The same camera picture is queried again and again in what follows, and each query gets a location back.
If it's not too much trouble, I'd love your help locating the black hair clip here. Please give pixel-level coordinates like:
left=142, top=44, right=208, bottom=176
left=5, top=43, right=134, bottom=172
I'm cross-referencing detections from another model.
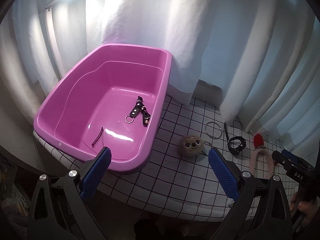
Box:
left=92, top=127, right=104, bottom=147

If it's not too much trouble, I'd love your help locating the black strap keychain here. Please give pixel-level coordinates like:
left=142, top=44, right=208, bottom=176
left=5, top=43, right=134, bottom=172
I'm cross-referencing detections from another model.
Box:
left=125, top=96, right=151, bottom=127

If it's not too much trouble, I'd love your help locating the person's right hand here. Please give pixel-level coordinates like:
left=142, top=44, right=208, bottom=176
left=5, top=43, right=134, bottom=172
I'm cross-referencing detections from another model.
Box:
left=290, top=193, right=318, bottom=220

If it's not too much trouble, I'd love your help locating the black digital wristwatch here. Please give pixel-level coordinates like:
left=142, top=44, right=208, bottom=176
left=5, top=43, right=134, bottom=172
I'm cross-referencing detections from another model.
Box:
left=227, top=136, right=247, bottom=155

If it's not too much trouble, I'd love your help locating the pink strawberry fuzzy headband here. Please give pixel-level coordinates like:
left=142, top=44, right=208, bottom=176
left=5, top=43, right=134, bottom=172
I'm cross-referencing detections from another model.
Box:
left=249, top=134, right=274, bottom=179

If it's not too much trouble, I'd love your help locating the black and white grid sheet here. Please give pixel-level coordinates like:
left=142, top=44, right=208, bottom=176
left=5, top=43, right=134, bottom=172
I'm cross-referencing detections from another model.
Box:
left=34, top=93, right=316, bottom=223

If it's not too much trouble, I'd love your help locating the large silver bangle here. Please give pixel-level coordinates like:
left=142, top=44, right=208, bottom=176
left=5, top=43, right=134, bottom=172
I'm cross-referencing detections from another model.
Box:
left=204, top=121, right=222, bottom=140

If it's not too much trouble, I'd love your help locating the beige sloth face plush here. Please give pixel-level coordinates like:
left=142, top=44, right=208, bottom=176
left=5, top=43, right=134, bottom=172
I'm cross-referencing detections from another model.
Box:
left=177, top=135, right=204, bottom=157

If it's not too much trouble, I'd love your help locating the black pen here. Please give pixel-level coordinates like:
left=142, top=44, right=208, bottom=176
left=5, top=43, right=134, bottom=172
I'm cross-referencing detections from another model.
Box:
left=224, top=122, right=229, bottom=141

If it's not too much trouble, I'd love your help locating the pink plastic bin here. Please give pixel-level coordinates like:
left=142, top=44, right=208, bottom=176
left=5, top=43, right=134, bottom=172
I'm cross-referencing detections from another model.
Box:
left=34, top=43, right=172, bottom=174

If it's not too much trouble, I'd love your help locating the white curtain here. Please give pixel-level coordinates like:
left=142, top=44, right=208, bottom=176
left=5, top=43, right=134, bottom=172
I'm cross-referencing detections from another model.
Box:
left=1, top=0, right=319, bottom=163

